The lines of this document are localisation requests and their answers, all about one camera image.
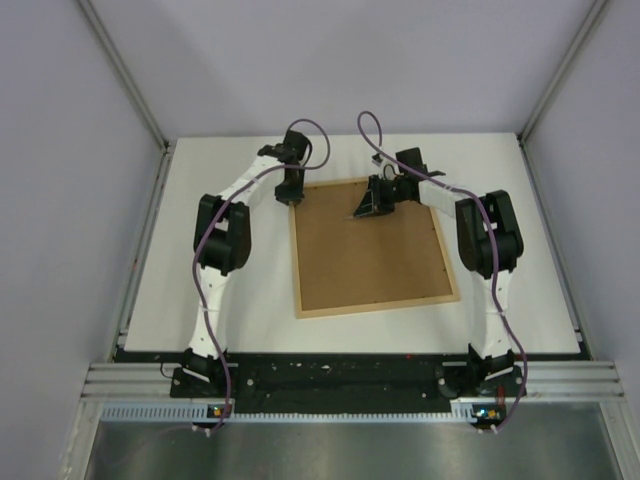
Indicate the aluminium front rail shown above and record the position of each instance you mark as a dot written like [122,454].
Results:
[548,382]

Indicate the right aluminium corner post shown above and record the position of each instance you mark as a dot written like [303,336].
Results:
[588,27]

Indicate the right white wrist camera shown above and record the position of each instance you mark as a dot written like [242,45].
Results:
[386,168]

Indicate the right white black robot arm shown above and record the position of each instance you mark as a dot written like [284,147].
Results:
[489,244]

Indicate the light wooden picture frame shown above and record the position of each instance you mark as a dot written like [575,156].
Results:
[399,260]

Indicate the grey slotted cable duct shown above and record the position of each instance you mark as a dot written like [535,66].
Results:
[210,413]

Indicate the left aluminium corner post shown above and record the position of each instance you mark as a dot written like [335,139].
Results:
[126,80]

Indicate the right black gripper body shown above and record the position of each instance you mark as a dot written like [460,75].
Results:
[390,194]

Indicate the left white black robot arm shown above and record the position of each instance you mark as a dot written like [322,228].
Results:
[223,240]

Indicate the aluminium corner post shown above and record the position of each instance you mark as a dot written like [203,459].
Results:
[588,27]
[126,80]

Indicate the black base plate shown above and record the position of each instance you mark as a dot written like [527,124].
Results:
[325,384]

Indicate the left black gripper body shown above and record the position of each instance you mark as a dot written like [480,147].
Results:
[291,189]

